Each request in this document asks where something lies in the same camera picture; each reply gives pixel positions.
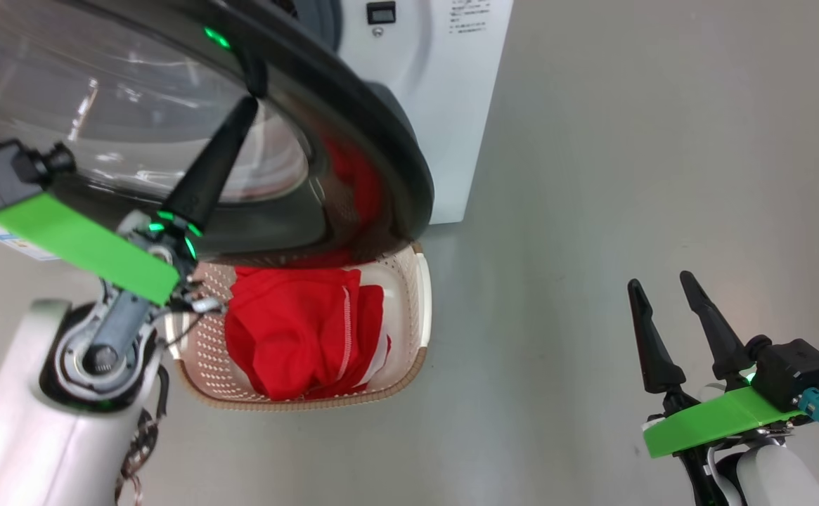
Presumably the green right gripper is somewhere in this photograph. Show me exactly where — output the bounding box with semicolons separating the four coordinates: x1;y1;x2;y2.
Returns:
627;271;804;459

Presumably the white front-load washing machine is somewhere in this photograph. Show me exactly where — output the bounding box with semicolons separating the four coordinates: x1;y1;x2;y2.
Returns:
269;0;515;226

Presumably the red white-trimmed garment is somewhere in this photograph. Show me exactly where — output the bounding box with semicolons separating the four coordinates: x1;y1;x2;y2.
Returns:
225;266;354;401

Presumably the printed warning text label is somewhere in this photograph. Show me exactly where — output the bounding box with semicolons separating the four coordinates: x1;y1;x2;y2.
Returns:
451;0;489;36

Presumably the blue energy label sticker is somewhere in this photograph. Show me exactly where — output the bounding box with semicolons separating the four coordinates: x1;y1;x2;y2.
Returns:
0;219;60;262

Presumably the black glass washer door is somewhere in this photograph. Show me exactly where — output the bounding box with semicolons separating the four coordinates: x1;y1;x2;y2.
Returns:
0;0;435;262

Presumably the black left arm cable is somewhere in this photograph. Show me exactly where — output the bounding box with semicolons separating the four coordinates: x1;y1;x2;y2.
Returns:
114;411;165;506

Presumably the grey rubber door gasket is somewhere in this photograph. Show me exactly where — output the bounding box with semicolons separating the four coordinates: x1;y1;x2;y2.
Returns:
290;0;343;53

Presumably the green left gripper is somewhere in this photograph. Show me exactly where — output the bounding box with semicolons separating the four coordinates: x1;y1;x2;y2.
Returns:
0;95;260;310

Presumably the cream basket brown rim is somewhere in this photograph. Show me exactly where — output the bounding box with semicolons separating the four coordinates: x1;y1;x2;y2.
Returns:
163;242;432;412

